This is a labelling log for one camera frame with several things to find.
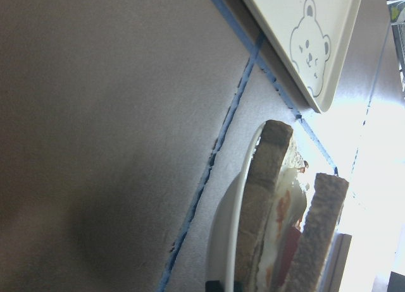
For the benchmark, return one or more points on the white round plate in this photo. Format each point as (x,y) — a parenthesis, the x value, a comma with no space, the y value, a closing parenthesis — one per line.
(222,245)

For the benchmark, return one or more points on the bread slice under egg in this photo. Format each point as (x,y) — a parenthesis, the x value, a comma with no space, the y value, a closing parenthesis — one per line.
(258,197)

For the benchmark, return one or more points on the brown bread slice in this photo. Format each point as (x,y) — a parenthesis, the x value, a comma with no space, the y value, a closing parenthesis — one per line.
(306,268)

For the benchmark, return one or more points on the vertical blue tape right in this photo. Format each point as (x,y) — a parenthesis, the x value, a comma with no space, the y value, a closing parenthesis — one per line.
(368,105)

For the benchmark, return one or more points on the fried egg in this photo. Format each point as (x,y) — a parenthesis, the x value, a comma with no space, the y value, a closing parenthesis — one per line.
(289,204)

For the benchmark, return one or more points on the horizontal blue tape upper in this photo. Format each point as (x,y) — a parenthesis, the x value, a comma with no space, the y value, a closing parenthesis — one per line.
(284,96)

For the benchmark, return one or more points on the cream bear serving tray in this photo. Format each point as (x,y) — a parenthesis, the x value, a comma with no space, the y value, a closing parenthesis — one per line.
(311,37)

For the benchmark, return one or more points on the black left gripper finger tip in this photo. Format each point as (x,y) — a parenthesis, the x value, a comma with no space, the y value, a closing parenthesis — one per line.
(213,286)

